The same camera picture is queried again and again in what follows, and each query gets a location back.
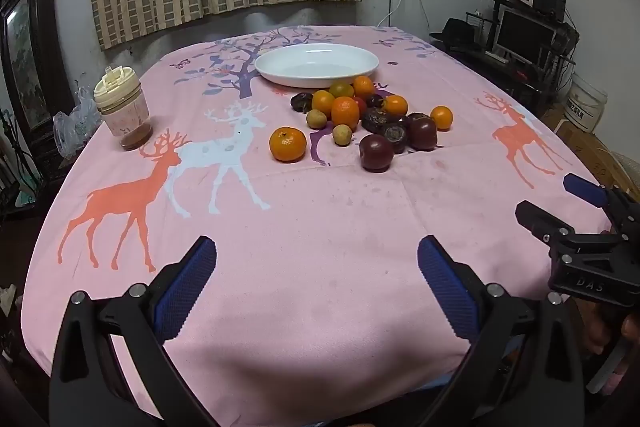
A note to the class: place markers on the large cardboard box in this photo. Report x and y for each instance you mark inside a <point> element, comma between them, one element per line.
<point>585,147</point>

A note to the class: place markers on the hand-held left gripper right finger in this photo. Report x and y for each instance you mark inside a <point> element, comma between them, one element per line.
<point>447,287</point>

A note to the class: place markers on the white plastic bucket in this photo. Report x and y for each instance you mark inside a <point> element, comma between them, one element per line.
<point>585,104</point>

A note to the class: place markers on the pink deer print tablecloth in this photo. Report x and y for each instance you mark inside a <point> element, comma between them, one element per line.
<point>325,232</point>

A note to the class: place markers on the tan longan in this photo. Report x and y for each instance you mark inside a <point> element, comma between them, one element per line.
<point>316,118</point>
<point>341,136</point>

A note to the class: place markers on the black desk rack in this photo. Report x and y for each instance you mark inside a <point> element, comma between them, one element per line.
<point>500,72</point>

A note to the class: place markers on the small red fruit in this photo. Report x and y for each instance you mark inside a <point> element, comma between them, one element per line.
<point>360,103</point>

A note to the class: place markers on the black hat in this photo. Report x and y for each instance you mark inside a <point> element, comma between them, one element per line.
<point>457,34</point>

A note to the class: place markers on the white oval plate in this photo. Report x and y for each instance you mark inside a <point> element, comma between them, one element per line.
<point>300,74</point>

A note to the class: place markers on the computer monitor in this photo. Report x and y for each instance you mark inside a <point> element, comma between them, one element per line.
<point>522,34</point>

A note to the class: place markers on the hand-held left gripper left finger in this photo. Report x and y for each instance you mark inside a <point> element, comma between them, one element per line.
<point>185,287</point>

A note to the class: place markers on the dark wooden framed picture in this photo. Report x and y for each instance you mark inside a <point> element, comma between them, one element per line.
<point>25,57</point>

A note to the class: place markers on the clear plastic bag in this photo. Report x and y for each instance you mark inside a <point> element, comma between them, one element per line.
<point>75,127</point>

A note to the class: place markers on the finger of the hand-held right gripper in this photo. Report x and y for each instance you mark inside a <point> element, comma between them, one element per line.
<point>542,222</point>
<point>582,189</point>

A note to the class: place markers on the person's right hand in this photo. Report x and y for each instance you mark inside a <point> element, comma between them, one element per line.
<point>600,332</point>

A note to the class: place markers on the plastic jar with beige lid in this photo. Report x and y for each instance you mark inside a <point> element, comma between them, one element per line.
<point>125,117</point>

